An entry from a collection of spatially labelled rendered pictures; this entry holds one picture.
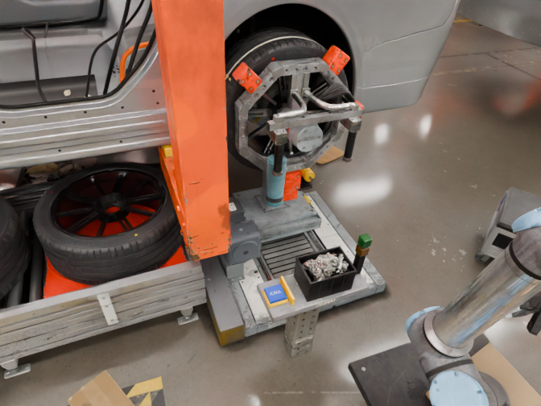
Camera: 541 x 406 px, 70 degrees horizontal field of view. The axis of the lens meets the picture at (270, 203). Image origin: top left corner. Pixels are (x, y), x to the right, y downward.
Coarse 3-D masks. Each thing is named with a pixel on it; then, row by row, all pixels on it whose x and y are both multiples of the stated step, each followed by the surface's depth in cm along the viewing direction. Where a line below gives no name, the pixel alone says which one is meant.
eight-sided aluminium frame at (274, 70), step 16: (272, 64) 159; (288, 64) 159; (304, 64) 160; (320, 64) 163; (272, 80) 159; (336, 80) 171; (256, 96) 161; (240, 112) 162; (240, 128) 168; (336, 128) 190; (240, 144) 173; (320, 144) 197; (256, 160) 182; (288, 160) 195; (304, 160) 195
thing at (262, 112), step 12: (312, 72) 196; (312, 84) 203; (324, 84) 182; (264, 96) 174; (276, 96) 181; (276, 108) 185; (312, 108) 206; (252, 132) 185; (252, 144) 196; (264, 144) 205; (288, 144) 197; (264, 156) 193; (288, 156) 199
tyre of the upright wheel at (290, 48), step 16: (256, 32) 174; (272, 32) 171; (288, 32) 173; (240, 48) 170; (256, 48) 163; (272, 48) 160; (288, 48) 162; (304, 48) 165; (320, 48) 169; (256, 64) 161; (240, 96) 167; (240, 160) 189
